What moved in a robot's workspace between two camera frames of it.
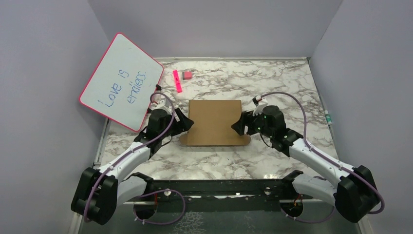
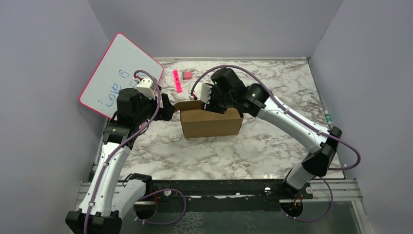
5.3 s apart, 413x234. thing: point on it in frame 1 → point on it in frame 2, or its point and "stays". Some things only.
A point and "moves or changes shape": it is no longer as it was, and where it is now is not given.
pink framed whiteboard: [121, 85] stays
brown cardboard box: [213, 120] moves or changes shape
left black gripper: [184, 124] → [166, 112]
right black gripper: [247, 119] → [211, 107]
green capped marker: [328, 117] stays
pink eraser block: [187, 75] stays
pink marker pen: [178, 82] stays
